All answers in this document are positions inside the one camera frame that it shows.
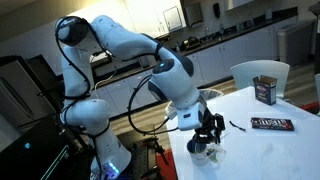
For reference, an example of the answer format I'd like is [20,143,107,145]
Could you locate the white chair teal seat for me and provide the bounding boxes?
[230,59,291,101]

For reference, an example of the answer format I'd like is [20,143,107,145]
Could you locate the grey paper towel dispenser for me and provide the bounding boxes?
[182,1,204,28]

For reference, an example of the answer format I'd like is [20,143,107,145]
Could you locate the black kettle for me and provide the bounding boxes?
[187,35,202,50]

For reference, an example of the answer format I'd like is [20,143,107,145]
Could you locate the grey tall waste bin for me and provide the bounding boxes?
[277,19,317,67]

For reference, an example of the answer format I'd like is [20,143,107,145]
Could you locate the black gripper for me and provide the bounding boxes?
[193,108,226,145]

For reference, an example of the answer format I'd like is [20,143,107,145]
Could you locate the stainless steel fridge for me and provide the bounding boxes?
[0,54,56,129]

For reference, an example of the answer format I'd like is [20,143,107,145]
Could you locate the black controller box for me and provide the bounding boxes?
[0,114,98,180]

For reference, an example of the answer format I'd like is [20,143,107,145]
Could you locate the clear cup of colourful sweets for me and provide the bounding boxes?
[204,143,227,164]

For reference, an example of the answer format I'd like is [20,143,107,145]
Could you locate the white lower kitchen cabinets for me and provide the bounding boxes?
[89,14,299,119]

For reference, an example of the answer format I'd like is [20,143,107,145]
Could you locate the open blue cardboard box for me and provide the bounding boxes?
[252,75,279,106]

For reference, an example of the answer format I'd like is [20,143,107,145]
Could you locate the black red equipment stand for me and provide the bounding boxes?
[128,124,171,180]

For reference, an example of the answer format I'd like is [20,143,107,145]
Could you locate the black soap dispenser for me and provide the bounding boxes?
[213,2,222,19]

